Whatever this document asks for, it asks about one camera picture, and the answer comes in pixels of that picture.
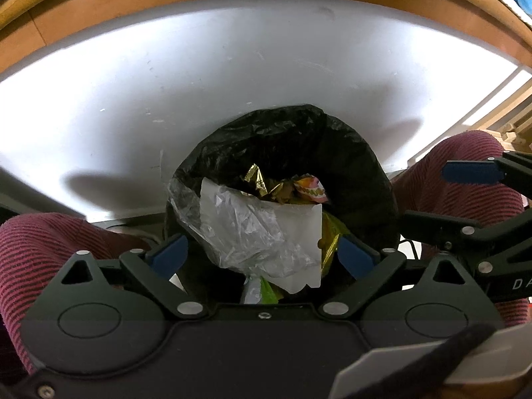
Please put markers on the black lined trash bin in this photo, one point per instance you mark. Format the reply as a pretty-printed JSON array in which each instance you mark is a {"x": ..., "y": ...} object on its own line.
[{"x": 293, "y": 142}]

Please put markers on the small gold candy wrapper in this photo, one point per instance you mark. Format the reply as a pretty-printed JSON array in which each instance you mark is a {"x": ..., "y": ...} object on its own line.
[{"x": 332, "y": 231}]

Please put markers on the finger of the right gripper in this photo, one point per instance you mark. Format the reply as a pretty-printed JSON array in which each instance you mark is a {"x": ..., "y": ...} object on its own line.
[{"x": 472, "y": 172}]

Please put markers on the clear plastic bag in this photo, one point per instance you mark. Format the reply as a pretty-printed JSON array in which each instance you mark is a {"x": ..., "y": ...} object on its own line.
[{"x": 260, "y": 239}]

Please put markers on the green plastic wrapper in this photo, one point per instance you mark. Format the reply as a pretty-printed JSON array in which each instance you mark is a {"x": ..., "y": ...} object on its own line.
[{"x": 258, "y": 291}]

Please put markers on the gold foil wrapper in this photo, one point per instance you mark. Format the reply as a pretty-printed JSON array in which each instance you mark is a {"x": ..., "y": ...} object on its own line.
[{"x": 275, "y": 191}]

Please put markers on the person's right leg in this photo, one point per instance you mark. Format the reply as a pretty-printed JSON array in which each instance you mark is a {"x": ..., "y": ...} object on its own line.
[{"x": 422, "y": 187}]

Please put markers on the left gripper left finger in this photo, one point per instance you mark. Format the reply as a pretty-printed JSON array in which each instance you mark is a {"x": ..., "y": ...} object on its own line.
[{"x": 152, "y": 271}]

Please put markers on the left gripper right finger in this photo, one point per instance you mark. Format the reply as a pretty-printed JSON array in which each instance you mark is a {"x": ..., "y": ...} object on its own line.
[{"x": 372, "y": 271}]

